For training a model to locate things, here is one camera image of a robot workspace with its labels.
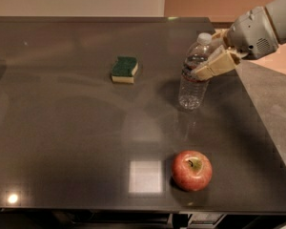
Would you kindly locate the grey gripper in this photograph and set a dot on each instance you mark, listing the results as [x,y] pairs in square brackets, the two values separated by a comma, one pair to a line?
[252,32]

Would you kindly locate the clear plastic water bottle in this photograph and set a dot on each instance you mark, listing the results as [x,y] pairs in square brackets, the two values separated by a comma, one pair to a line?
[192,90]

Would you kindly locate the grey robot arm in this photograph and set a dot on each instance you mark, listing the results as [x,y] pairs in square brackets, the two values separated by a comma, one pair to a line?
[276,11]

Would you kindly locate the red apple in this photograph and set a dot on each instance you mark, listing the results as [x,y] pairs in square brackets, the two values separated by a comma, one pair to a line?
[191,171]

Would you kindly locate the green and yellow sponge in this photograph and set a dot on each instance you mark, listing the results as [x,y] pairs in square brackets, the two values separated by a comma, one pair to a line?
[124,69]

